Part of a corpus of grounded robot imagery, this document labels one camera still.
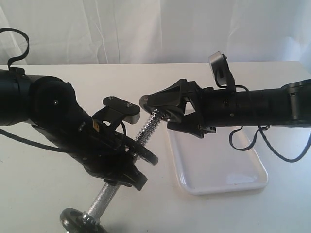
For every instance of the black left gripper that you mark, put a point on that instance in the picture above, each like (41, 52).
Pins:
(113, 154)

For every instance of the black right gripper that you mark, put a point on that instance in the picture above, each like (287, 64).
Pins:
(212, 107)

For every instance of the chrome dumbbell bar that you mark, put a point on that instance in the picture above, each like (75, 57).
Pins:
(108, 191)

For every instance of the black weight plate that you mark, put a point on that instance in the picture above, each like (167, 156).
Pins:
(143, 103)
(139, 151)
(71, 220)

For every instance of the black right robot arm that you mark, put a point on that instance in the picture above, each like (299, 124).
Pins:
(188, 108)

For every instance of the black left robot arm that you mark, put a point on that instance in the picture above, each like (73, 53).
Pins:
(43, 112)

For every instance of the white plastic tray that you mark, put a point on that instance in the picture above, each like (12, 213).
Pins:
(211, 166)

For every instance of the chrome star collar nut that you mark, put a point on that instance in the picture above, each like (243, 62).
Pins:
(90, 222)

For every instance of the white backdrop curtain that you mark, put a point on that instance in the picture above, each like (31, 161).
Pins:
(160, 31)

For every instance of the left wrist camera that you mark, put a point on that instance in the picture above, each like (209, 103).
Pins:
(119, 109)

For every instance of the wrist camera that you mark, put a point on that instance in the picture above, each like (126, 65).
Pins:
(119, 109)
(220, 69)

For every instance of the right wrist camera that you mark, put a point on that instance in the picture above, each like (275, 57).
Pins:
(220, 69)

